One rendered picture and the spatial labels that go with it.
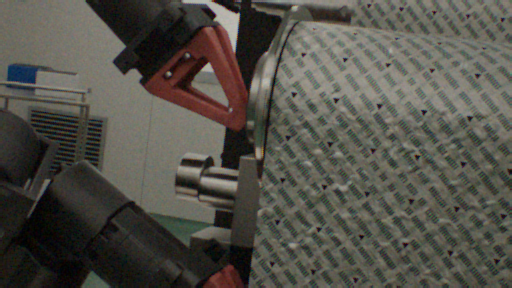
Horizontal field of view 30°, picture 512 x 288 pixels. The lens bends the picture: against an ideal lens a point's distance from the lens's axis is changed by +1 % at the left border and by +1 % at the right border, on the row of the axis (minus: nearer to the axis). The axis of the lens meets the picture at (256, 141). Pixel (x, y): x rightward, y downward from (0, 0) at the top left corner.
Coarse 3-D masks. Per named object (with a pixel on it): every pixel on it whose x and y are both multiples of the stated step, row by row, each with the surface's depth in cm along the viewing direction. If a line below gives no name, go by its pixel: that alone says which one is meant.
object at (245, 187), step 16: (240, 160) 74; (208, 176) 76; (224, 176) 76; (240, 176) 74; (256, 176) 74; (208, 192) 76; (224, 192) 75; (240, 192) 74; (256, 192) 74; (224, 208) 76; (240, 208) 74; (256, 208) 74; (240, 224) 74; (192, 240) 75; (224, 240) 75; (240, 240) 74; (224, 256) 75; (240, 256) 74; (240, 272) 74
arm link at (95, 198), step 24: (72, 168) 69; (48, 192) 68; (72, 192) 68; (96, 192) 68; (120, 192) 69; (48, 216) 68; (72, 216) 67; (96, 216) 67; (48, 240) 71; (72, 240) 68; (72, 264) 71
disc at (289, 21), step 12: (288, 12) 68; (300, 12) 70; (288, 24) 67; (276, 36) 66; (288, 36) 67; (276, 48) 65; (276, 60) 65; (276, 72) 66; (264, 84) 64; (264, 96) 64; (264, 108) 65; (264, 120) 65; (264, 132) 65; (264, 144) 66; (264, 156) 66
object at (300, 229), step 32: (288, 192) 65; (320, 192) 65; (256, 224) 66; (288, 224) 66; (320, 224) 65; (352, 224) 64; (384, 224) 64; (416, 224) 63; (448, 224) 62; (480, 224) 62; (256, 256) 66; (288, 256) 66; (320, 256) 65; (352, 256) 64; (384, 256) 64; (416, 256) 63; (448, 256) 63; (480, 256) 62
